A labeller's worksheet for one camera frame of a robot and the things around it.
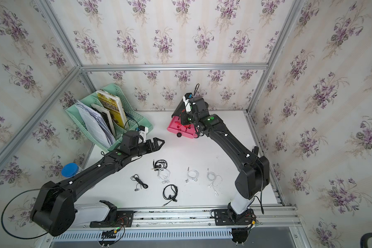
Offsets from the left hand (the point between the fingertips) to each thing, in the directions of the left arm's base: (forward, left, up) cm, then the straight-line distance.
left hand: (161, 144), depth 82 cm
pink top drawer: (+11, -15, -2) cm, 19 cm away
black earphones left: (-12, +15, -16) cm, 25 cm away
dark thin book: (+19, +34, +3) cm, 39 cm away
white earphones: (-10, -1, -17) cm, 20 cm away
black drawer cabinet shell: (+26, -10, 0) cm, 28 cm away
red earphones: (+11, -15, +1) cm, 19 cm away
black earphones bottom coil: (-19, -8, -16) cm, 26 cm away
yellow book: (+25, +31, +7) cm, 41 cm away
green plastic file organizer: (+33, +25, -15) cm, 44 cm away
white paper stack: (+7, +34, +8) cm, 36 cm away
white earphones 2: (-12, -15, -15) cm, 25 cm away
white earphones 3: (-14, -31, -16) cm, 38 cm away
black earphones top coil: (-4, +2, -16) cm, 16 cm away
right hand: (+11, -12, +12) cm, 20 cm away
